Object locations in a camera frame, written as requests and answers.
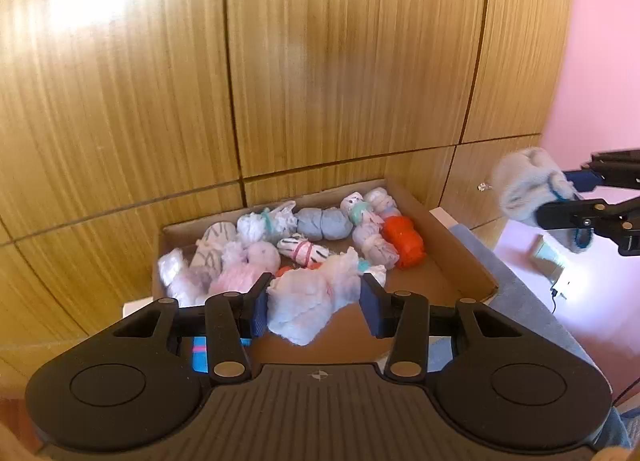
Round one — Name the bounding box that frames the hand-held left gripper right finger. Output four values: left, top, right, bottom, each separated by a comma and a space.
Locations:
360, 273, 523, 384

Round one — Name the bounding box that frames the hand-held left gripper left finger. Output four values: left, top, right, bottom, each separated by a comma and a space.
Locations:
114, 273, 273, 386

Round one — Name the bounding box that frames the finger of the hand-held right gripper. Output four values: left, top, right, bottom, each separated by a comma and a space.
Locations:
565, 150, 640, 193
537, 195, 640, 257

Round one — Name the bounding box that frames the white sock bundle teal trim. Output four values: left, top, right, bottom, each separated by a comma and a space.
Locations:
357, 261, 388, 288

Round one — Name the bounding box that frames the fluffy white sock bundle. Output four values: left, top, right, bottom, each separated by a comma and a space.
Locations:
266, 246, 368, 347

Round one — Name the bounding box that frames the pale sock bundle blue band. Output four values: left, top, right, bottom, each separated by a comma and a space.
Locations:
491, 147, 597, 254

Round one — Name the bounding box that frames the lavender sock ball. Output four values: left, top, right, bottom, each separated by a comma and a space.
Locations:
245, 241, 282, 276

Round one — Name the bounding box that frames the lavender white sock bundle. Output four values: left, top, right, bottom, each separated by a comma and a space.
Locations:
352, 224, 400, 269

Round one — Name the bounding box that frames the pale lavender sock bundle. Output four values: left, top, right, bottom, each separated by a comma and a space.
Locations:
167, 266, 217, 307

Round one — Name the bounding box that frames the brown cardboard box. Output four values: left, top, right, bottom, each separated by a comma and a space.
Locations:
151, 177, 500, 367

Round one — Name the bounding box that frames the large orange sock bundle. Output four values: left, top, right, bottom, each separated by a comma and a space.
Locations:
382, 216, 427, 270

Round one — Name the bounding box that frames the green-striped white sock bundle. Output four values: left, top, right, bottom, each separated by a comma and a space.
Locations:
276, 235, 332, 270

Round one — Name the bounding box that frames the grey-striped white sock bundle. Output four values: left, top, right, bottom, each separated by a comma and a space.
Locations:
195, 222, 237, 278

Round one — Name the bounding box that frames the light blue sock bundle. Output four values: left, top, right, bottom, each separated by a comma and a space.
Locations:
295, 208, 354, 242

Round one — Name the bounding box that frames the plain white sock bundle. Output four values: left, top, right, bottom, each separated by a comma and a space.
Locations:
157, 248, 187, 287

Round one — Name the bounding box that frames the dotted white sock bundle teal band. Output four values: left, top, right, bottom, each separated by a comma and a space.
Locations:
340, 191, 382, 228

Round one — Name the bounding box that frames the pastel-striped white sock bundle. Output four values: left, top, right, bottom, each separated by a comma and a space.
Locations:
364, 190, 402, 218

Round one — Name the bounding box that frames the small pale green box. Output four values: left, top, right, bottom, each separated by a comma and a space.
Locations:
530, 235, 567, 283

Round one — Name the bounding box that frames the blue sock bundle pink band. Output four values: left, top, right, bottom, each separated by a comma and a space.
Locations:
192, 337, 252, 373

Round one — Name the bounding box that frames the black cable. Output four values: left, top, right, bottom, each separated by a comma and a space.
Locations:
549, 281, 568, 313

